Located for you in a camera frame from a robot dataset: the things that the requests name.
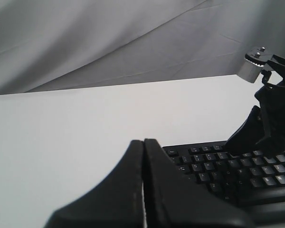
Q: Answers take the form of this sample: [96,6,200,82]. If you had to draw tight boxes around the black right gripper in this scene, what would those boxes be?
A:
[225,79,285,157]

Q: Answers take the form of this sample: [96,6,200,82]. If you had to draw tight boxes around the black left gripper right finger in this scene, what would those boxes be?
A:
[143,139,254,228]

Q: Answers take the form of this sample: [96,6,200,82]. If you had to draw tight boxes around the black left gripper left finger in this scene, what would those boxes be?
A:
[45,140,144,228]

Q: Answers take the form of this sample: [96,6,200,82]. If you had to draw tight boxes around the black acer keyboard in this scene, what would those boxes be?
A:
[163,141,285,225]

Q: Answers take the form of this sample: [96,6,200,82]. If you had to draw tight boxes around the grey backdrop cloth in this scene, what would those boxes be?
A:
[0,0,285,95]

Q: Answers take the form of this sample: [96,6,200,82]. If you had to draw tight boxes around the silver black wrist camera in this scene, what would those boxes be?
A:
[236,46,273,84]

